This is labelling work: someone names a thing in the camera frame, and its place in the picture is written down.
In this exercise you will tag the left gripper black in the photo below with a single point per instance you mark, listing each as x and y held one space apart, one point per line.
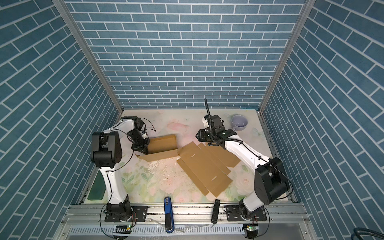
145 146

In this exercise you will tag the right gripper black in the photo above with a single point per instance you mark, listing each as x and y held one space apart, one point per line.
201 136

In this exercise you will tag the cardboard box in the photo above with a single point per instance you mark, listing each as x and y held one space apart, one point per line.
161 148

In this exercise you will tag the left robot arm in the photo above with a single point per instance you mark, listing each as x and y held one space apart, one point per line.
107 153

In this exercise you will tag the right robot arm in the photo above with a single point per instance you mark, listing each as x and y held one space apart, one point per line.
270 180

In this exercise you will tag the lavender ceramic cup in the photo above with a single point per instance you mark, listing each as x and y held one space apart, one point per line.
239 122

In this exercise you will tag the dark green flat object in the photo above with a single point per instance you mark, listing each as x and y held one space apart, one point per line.
98 188

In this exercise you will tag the blue black handheld tool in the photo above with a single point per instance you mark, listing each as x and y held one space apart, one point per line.
169 218

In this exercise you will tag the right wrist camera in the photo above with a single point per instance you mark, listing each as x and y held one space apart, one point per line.
208 118

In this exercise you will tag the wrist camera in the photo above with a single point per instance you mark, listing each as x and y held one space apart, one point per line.
139 123
208 118

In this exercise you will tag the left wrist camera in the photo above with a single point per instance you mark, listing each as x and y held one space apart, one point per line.
139 123

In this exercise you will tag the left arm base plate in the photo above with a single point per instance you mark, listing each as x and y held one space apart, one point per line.
120 214

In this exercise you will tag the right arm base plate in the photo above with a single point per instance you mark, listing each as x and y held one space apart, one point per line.
237 213

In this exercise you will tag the aluminium front rail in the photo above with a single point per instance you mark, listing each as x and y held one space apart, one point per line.
190 214

